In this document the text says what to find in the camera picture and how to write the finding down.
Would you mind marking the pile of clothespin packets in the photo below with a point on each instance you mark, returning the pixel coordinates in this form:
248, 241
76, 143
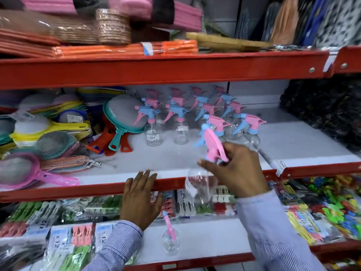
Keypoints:
64, 239

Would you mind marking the orange bundle of sticks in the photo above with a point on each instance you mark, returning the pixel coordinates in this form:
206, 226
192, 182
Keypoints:
112, 49

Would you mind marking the person's right forearm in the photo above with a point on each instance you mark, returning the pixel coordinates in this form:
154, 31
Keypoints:
270, 234

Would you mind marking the pile of colourful clip packets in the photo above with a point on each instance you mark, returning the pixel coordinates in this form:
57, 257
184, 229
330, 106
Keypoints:
327, 211

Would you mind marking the stack of flat coloured strainers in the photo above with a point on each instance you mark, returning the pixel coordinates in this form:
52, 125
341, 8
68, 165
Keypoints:
70, 163

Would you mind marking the clear spray bottle pink trigger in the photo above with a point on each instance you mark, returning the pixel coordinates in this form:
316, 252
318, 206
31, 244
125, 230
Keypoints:
213, 146

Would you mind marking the person's left forearm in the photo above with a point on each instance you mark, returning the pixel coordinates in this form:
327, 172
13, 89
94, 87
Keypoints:
118, 245

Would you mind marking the person's right hand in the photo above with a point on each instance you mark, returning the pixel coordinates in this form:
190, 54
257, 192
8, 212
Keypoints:
242, 174

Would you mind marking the small clear bottle pink nozzle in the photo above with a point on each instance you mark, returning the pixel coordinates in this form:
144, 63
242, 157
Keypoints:
170, 242

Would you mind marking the long red shelf beam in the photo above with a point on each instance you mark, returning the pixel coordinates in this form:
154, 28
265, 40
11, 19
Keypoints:
84, 190
169, 69
197, 261

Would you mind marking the row of clip packets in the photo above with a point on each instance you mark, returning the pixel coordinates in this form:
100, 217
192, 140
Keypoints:
183, 206

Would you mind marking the brown coir mat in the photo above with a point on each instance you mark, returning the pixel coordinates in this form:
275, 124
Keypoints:
225, 42

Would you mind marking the pile of colourful strainers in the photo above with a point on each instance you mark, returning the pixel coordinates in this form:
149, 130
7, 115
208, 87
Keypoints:
50, 105

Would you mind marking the row of pink-blue spray bottles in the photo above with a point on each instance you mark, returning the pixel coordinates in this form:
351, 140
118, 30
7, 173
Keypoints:
152, 132

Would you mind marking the person's left middle finger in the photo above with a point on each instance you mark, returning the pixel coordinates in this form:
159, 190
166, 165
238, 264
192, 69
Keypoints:
147, 180

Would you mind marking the bagged brown woven mats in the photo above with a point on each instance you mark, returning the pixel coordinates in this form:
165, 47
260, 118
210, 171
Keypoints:
48, 28

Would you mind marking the green mesh strainer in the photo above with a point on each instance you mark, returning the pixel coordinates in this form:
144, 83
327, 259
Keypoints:
55, 143

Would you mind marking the red plastic strainers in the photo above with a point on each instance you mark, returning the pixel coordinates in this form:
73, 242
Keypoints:
103, 138

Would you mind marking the pink scrubber pads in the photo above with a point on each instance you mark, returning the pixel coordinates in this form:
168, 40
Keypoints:
132, 7

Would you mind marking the orange hanging cloth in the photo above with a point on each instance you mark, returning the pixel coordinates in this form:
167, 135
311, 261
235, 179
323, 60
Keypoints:
284, 22

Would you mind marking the dark patterned fabric bundle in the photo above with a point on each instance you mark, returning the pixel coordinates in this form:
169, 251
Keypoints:
324, 110

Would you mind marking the blue hanging cloth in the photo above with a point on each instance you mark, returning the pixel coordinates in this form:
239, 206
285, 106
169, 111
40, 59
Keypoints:
314, 19

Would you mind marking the white shelf label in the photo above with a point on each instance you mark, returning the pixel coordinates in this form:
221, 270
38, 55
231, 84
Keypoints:
329, 60
280, 167

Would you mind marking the stack of pink mats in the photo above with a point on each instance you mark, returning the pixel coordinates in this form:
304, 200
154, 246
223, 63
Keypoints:
186, 16
48, 4

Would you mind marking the black-white patterned hanging cloth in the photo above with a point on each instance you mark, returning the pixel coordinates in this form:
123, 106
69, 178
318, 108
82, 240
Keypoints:
341, 22

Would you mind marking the person's left hand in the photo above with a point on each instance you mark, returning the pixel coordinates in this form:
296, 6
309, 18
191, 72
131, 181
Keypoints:
139, 203

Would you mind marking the stack of red-orange mats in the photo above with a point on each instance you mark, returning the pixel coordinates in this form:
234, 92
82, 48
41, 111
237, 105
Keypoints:
25, 43

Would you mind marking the person's right thumb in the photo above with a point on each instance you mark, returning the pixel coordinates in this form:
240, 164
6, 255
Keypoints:
210, 166

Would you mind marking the teal mesh strainer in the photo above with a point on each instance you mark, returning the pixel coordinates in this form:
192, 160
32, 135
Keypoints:
124, 112

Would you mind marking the short red shelf beam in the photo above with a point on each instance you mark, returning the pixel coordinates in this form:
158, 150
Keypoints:
348, 59
321, 169

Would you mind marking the person's left little finger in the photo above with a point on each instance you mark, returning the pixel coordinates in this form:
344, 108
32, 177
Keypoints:
129, 185

